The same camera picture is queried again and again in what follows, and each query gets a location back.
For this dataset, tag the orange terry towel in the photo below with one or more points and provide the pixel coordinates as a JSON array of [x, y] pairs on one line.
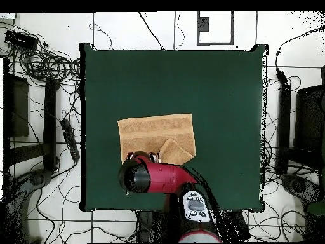
[[152, 127]]

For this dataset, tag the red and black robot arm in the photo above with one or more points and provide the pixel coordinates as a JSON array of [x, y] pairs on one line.
[[165, 178]]

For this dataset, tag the black power strip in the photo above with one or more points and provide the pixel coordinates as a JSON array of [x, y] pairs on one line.
[[69, 137]]

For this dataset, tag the dark green table cloth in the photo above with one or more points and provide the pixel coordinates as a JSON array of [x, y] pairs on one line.
[[127, 81]]

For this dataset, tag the grey stand base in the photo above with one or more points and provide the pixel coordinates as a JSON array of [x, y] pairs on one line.
[[22, 193], [302, 188]]

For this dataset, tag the black rectangular box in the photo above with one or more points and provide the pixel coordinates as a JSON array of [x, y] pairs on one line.
[[21, 40]]

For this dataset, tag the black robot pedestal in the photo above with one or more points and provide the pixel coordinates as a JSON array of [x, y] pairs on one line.
[[149, 226]]

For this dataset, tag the black frame stand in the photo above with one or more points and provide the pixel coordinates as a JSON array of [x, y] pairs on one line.
[[308, 119], [49, 122]]

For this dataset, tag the grey square frame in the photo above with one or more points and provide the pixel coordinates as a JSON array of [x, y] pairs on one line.
[[203, 24]]

